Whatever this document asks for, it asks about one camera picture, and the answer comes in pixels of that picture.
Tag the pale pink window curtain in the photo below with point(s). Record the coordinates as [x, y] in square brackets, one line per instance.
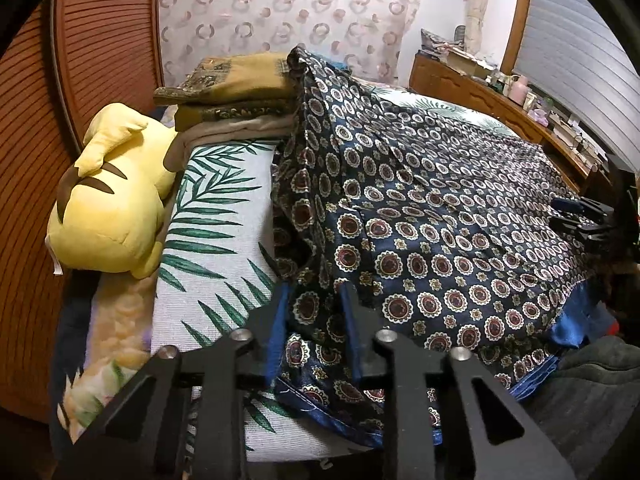
[477, 5]

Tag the wooden window frame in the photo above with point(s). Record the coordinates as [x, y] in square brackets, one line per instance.
[517, 20]

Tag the floral cloth bundle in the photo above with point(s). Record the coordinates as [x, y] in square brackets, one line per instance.
[437, 41]

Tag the peach floral bed cover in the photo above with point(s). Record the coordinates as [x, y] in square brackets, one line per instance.
[115, 320]

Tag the beige folded blanket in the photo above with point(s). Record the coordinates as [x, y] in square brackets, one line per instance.
[225, 135]

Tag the navy medallion print satin shirt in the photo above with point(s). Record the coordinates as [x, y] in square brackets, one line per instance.
[425, 210]

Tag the yellow plush toy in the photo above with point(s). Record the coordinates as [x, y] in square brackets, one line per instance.
[115, 195]

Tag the large olive patterned folded blanket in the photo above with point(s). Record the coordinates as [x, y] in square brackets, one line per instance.
[235, 77]

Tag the wooden louvered wardrobe door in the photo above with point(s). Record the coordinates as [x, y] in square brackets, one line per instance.
[100, 35]

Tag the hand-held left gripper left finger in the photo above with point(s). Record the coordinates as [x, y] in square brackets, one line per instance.
[272, 340]

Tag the purple tissue pack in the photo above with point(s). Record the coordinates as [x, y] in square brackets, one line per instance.
[541, 115]

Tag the green leaf print bed sheet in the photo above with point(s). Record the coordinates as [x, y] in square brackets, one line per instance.
[215, 240]

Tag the wooden sideboard cabinet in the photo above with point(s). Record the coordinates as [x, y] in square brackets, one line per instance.
[460, 87]

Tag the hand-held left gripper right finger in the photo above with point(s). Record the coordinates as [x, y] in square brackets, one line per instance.
[357, 340]

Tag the grey window blind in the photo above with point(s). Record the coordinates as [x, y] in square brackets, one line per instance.
[575, 50]

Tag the person's dark grey clothing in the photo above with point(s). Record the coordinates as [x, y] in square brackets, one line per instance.
[590, 400]

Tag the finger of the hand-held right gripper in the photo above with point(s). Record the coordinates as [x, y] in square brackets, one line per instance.
[592, 234]
[582, 207]

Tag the thin olive patterned folded blanket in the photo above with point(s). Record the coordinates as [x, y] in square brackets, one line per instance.
[230, 112]

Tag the open cardboard box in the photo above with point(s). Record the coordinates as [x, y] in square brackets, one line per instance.
[465, 61]

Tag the pink thermos jug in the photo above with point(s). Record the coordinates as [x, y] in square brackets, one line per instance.
[520, 87]

